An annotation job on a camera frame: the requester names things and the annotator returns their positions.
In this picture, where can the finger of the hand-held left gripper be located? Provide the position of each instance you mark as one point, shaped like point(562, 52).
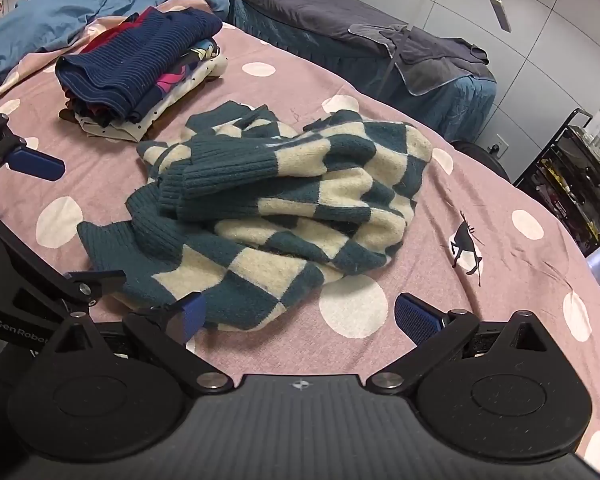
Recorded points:
point(35, 162)
point(92, 282)

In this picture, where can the white gooseneck floor lamp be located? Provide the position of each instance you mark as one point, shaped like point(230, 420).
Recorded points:
point(502, 17)

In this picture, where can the cream dotted folded garment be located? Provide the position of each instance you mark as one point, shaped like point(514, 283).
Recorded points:
point(200, 77)

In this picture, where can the massage bed with teal skirt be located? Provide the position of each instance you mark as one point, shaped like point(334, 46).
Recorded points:
point(310, 15)

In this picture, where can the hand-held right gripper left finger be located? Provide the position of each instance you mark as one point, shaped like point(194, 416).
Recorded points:
point(192, 312)

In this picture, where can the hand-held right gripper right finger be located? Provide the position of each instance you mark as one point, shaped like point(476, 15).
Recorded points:
point(415, 317)

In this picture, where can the black round stool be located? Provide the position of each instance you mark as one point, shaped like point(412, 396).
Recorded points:
point(480, 155)

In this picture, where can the navy ribbed sweater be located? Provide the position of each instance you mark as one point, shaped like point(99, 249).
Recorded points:
point(130, 55)

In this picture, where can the teal cream checkered sweater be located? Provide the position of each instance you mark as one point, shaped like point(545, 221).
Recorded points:
point(290, 195)

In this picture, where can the white wall socket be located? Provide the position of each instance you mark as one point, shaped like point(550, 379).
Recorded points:
point(500, 146)

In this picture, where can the dark grey towel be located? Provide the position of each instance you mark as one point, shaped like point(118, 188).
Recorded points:
point(430, 55)

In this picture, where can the red folded garment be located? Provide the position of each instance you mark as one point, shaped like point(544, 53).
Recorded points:
point(117, 27)

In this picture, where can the black trolley cart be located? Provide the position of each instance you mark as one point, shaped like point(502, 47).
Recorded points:
point(570, 180)

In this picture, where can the colourful patterned folded garment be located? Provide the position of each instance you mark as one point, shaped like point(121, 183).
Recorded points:
point(190, 62)

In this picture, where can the pink dotted blanket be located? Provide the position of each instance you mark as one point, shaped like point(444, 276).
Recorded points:
point(300, 85)

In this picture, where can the blue crumpled garment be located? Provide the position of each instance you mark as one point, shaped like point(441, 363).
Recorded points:
point(45, 15)

